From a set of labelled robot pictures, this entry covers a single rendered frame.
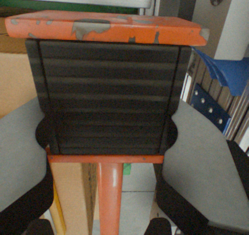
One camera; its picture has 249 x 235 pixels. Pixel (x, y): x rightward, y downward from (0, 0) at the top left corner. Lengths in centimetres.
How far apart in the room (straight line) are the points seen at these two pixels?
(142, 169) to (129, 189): 33
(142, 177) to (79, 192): 155
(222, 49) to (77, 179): 34
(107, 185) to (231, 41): 19
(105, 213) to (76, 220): 35
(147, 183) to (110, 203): 187
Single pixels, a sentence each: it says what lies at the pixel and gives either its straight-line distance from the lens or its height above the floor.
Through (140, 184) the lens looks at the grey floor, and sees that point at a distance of 205.
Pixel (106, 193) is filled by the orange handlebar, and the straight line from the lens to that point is 17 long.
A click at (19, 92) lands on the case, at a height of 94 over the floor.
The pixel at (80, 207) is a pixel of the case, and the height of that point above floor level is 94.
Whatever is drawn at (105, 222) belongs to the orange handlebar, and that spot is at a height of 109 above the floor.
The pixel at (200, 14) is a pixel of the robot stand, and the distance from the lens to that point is 27.
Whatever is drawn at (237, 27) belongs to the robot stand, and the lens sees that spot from 23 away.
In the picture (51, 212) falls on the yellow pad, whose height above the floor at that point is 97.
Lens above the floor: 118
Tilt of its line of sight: 58 degrees down
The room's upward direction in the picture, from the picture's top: 176 degrees clockwise
